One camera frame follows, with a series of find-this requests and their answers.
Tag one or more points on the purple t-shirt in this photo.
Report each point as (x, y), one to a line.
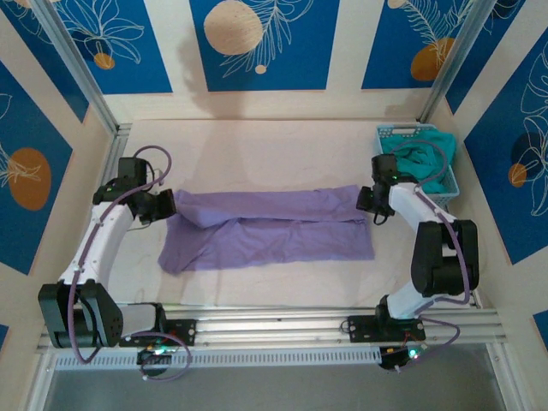
(278, 244)

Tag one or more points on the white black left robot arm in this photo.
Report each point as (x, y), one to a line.
(103, 240)

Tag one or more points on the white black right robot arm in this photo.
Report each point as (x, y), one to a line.
(441, 257)

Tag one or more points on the light blue plastic basket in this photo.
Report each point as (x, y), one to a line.
(383, 132)

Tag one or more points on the teal cloth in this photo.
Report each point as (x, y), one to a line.
(441, 150)

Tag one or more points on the black controller board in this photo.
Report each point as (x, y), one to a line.
(398, 357)
(152, 357)

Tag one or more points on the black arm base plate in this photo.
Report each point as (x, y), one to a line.
(182, 331)
(361, 329)

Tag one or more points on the aluminium frame post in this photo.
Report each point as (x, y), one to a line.
(73, 64)
(460, 60)

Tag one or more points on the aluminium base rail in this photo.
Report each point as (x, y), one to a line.
(265, 327)

